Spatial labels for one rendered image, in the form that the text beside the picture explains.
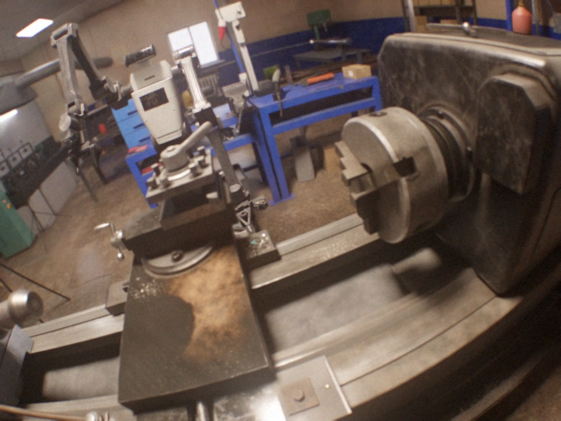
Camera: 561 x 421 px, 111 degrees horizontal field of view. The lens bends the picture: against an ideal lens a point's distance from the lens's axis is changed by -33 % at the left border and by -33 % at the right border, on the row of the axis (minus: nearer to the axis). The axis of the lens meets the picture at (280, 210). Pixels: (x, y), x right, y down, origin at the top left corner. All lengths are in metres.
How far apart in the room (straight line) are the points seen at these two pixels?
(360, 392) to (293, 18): 7.78
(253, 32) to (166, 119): 6.22
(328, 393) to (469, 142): 0.52
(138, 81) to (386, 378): 1.60
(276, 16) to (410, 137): 7.39
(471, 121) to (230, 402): 0.69
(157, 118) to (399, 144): 1.30
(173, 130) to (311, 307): 1.14
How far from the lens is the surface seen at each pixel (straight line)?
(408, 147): 0.47
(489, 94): 0.48
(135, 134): 2.46
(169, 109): 1.55
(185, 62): 1.40
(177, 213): 0.70
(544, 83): 0.49
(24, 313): 0.72
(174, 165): 0.70
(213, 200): 0.65
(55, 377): 1.19
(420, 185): 0.47
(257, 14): 7.69
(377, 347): 0.62
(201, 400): 0.61
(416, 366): 0.61
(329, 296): 0.83
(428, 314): 0.66
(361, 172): 0.56
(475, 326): 0.68
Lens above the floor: 1.39
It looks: 34 degrees down
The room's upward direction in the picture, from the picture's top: 16 degrees counter-clockwise
